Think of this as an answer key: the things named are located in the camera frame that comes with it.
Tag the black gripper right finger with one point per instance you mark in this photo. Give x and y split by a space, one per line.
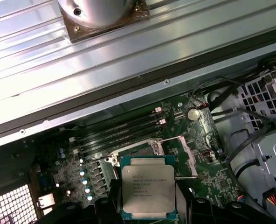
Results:
183 193

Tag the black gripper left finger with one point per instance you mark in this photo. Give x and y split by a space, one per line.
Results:
114 193

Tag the silver Intel CPU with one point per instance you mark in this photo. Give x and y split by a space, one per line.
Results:
148 186

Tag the metal socket locking lever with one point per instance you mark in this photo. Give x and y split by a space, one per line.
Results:
96 159

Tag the CPU socket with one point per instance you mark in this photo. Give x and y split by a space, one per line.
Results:
138 151

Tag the black RAM slot white clips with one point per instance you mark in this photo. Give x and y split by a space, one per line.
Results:
114 125
114 139

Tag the green motherboard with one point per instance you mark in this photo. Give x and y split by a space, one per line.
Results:
212 172

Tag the internal USB port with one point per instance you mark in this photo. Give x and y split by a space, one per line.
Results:
205 155

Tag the silver coin cell battery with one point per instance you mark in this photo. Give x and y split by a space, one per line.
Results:
193 114

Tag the black grey PC case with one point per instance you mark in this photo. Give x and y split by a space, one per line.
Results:
105 102

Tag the grey metal disk bay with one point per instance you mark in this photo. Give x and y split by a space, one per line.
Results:
271 151

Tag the square brown base plate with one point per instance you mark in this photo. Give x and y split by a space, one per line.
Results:
82 33

